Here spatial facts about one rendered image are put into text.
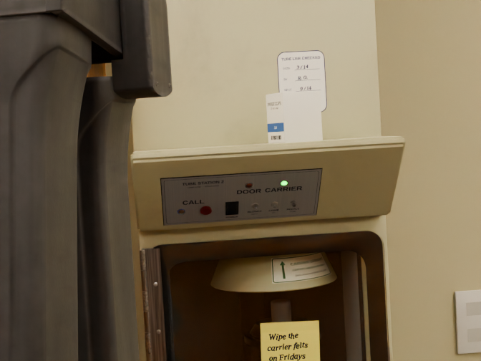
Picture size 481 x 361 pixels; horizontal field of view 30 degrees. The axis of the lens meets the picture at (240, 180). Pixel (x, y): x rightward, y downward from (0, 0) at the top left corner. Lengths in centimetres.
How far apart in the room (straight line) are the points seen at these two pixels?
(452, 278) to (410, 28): 46
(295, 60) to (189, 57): 14
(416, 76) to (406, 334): 46
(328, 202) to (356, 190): 4
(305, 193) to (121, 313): 60
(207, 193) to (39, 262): 67
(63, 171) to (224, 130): 71
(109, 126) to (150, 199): 58
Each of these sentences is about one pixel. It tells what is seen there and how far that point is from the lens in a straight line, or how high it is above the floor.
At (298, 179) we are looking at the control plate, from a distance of 107.
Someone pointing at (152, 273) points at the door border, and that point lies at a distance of 114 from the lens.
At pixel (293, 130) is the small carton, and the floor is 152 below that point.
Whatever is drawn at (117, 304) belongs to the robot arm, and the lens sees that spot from 52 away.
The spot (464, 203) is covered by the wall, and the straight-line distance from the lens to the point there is 167.
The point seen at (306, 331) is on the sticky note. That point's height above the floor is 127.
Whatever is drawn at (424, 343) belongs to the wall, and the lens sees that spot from 168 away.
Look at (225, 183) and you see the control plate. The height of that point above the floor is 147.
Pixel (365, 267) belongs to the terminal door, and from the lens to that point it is 117.
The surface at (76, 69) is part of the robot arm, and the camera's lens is 46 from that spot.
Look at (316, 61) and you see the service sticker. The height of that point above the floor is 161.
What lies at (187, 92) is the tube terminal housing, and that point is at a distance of 114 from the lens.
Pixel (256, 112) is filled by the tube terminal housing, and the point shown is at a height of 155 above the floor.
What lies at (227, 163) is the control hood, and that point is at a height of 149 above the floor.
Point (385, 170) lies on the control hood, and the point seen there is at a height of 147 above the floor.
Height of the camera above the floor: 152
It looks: 3 degrees down
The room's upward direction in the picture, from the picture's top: 3 degrees counter-clockwise
